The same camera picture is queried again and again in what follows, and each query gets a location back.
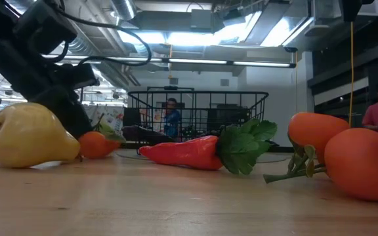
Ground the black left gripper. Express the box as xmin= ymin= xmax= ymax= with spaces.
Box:
xmin=0 ymin=38 xmax=94 ymax=139

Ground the tangerine bunch with leaves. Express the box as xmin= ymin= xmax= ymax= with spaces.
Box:
xmin=262 ymin=111 xmax=378 ymax=201
xmin=77 ymin=113 xmax=127 ymax=161

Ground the yellow pear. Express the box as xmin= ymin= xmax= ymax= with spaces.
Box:
xmin=0 ymin=102 xmax=81 ymax=168

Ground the dark long eggplant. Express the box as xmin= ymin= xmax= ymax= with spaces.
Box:
xmin=122 ymin=125 xmax=175 ymax=144

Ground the orange-red carrot with leaves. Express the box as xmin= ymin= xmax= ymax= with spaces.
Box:
xmin=138 ymin=118 xmax=278 ymax=176

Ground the long ceiling tube light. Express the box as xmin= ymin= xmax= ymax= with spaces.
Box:
xmin=43 ymin=56 xmax=297 ymax=69

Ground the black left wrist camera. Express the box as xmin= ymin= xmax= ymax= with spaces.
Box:
xmin=62 ymin=63 xmax=100 ymax=89

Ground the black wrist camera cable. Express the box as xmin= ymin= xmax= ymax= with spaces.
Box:
xmin=54 ymin=8 xmax=153 ymax=67

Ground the silver ventilation duct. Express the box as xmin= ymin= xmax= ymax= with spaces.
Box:
xmin=110 ymin=0 xmax=138 ymax=21

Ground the black wire basket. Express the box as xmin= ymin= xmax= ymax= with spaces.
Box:
xmin=127 ymin=90 xmax=270 ymax=148

